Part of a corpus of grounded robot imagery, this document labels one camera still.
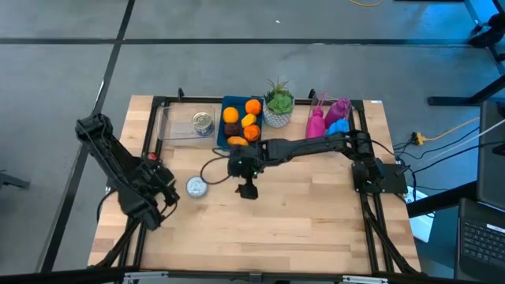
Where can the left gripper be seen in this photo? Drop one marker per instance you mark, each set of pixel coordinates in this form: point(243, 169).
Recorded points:
point(163, 183)

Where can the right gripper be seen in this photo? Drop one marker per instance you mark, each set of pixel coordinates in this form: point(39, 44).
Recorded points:
point(244, 165)

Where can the yellowfin tuna can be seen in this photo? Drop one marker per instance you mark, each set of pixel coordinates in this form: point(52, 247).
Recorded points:
point(196, 186)

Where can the red-orange lumpy food item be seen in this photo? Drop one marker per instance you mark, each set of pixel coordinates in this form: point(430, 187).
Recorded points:
point(252, 133)

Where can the dark purple food item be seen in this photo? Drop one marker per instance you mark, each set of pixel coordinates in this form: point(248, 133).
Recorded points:
point(231, 130)

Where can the yellow-orange mango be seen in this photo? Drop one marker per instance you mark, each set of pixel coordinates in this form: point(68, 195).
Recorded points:
point(248, 120)

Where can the smooth orange fruit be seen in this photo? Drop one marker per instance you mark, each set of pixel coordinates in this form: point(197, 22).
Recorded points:
point(230, 115)

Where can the orange round food item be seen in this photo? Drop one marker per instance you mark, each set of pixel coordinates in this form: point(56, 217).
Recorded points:
point(253, 107)

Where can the pull-tab can red blue label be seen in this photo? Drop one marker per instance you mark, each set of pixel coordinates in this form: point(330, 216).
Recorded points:
point(202, 120)

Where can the pink squeeze bottle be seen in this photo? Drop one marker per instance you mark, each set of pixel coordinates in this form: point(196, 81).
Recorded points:
point(315, 126)

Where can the blue squeeze bottle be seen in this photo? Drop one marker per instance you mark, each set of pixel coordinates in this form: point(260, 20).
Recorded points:
point(338, 127)

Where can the purple squeeze bottle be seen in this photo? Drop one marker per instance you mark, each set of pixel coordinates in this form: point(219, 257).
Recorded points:
point(338, 110)

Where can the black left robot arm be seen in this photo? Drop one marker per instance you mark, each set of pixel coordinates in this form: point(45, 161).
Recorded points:
point(118, 169)

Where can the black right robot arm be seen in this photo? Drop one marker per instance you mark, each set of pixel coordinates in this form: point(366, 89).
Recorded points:
point(315, 146)

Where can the clear plastic bin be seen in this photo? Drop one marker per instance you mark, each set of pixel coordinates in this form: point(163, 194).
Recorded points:
point(177, 126)
point(309, 106)

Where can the teal plastic bin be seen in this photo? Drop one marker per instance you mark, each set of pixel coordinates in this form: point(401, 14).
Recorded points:
point(233, 102)

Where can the succulent in white patterned pot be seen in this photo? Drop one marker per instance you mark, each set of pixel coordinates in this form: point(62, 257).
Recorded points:
point(279, 104)

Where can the black gantry beam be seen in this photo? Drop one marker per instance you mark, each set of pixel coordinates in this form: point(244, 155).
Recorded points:
point(59, 276)

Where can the grey furniture foot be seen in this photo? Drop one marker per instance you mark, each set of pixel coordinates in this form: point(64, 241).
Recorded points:
point(13, 181)

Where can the white sheet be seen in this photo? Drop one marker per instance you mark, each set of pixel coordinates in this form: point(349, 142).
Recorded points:
point(420, 226)

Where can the black desk leg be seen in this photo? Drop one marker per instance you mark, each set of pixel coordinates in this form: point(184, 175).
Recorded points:
point(438, 203)
point(465, 100)

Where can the dark grey monitor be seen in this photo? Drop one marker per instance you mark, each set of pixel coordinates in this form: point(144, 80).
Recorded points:
point(491, 158)

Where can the black laptop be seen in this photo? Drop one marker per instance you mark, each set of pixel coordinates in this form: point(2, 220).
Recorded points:
point(481, 240)

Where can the person's foot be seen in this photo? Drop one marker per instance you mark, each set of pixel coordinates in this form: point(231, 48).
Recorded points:
point(496, 20)
point(485, 38)

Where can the silver chair base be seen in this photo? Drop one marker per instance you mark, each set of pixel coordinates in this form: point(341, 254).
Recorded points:
point(475, 12)

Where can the black aluminium table frame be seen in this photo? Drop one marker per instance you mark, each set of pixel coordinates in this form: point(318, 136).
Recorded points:
point(197, 99)

